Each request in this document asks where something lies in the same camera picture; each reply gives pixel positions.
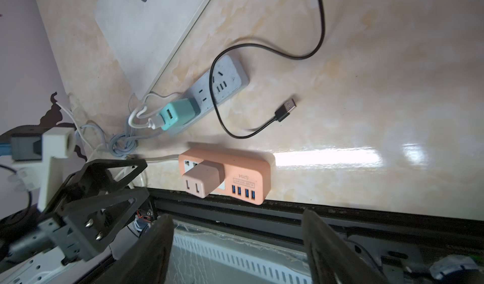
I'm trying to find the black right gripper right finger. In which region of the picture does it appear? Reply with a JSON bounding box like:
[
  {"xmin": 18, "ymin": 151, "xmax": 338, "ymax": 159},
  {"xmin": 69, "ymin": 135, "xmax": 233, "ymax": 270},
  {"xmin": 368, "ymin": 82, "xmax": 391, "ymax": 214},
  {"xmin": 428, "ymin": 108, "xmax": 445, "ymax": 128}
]
[{"xmin": 301, "ymin": 210, "xmax": 388, "ymax": 283}]

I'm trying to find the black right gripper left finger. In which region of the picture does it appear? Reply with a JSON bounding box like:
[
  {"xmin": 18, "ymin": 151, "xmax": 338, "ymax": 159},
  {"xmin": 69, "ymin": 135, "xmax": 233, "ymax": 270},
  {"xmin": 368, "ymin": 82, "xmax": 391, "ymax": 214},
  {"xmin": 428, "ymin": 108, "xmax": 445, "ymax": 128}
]
[{"xmin": 94, "ymin": 214, "xmax": 174, "ymax": 284}]

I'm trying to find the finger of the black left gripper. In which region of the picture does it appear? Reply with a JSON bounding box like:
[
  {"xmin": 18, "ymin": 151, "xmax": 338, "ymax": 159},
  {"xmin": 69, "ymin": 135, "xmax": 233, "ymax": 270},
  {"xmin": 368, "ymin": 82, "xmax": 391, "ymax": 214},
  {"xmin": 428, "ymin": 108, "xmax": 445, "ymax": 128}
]
[
  {"xmin": 39, "ymin": 188, "xmax": 149, "ymax": 263},
  {"xmin": 56, "ymin": 159, "xmax": 147, "ymax": 207}
]

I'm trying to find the pink charger plug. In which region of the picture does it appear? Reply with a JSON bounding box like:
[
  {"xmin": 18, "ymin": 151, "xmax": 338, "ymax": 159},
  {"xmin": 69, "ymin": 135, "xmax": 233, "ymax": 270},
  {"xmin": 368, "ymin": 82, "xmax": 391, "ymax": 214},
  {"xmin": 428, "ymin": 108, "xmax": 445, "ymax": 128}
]
[{"xmin": 182, "ymin": 160, "xmax": 225, "ymax": 198}]

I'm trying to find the mint green charger plug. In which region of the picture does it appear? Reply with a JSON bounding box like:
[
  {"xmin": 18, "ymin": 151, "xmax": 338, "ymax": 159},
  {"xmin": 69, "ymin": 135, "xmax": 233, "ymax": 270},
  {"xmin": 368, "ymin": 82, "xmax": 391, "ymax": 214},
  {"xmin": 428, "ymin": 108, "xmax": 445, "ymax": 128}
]
[{"xmin": 160, "ymin": 98, "xmax": 200, "ymax": 131}]

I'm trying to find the black usb cable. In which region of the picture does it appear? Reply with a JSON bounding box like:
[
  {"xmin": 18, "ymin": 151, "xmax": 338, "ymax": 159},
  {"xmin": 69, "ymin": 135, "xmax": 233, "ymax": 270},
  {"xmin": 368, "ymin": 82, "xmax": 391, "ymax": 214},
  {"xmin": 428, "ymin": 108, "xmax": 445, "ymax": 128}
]
[{"xmin": 208, "ymin": 0, "xmax": 326, "ymax": 140}]

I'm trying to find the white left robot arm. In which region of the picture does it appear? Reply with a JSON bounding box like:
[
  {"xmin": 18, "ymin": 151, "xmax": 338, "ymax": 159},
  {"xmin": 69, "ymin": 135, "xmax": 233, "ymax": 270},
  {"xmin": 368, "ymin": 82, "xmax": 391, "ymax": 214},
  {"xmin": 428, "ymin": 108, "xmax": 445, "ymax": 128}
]
[{"xmin": 1, "ymin": 159, "xmax": 149, "ymax": 283}]

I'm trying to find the white laptop with sticker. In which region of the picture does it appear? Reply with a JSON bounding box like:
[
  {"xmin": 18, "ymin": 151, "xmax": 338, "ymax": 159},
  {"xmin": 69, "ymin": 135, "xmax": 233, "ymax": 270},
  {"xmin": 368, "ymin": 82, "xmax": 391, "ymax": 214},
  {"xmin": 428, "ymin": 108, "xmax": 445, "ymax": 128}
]
[{"xmin": 95, "ymin": 0, "xmax": 210, "ymax": 99}]

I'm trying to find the grey power strip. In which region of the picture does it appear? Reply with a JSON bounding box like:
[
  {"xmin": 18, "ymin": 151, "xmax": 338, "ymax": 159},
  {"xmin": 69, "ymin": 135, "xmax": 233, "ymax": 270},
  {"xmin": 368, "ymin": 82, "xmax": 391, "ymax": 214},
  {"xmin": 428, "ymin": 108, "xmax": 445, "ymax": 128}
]
[{"xmin": 166, "ymin": 54, "xmax": 250, "ymax": 135}]

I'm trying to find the grey power strip cord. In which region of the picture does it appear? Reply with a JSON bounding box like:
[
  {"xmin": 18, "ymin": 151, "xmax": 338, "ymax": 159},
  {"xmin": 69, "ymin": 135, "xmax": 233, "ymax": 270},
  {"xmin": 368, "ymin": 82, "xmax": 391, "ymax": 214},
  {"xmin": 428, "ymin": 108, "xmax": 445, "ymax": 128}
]
[{"xmin": 75, "ymin": 123, "xmax": 139, "ymax": 159}]

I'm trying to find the white perforated cable duct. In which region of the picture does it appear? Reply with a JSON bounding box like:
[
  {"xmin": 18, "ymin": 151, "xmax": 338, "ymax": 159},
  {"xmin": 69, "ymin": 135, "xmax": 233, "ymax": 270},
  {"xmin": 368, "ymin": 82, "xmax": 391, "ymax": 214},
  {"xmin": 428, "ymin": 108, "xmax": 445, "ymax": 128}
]
[{"xmin": 166, "ymin": 231, "xmax": 313, "ymax": 283}]

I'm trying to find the white orange strip cord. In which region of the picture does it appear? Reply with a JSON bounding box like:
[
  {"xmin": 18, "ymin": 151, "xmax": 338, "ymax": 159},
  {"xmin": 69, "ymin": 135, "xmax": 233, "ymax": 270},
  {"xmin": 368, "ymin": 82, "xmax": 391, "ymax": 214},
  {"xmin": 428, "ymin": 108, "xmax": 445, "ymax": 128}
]
[{"xmin": 128, "ymin": 153, "xmax": 182, "ymax": 164}]

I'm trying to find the white laptop charging cable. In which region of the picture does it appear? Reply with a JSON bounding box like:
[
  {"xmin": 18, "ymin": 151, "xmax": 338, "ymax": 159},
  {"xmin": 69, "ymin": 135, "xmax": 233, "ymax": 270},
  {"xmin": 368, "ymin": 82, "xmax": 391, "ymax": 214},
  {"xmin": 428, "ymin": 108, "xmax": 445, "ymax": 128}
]
[{"xmin": 127, "ymin": 92, "xmax": 182, "ymax": 130}]

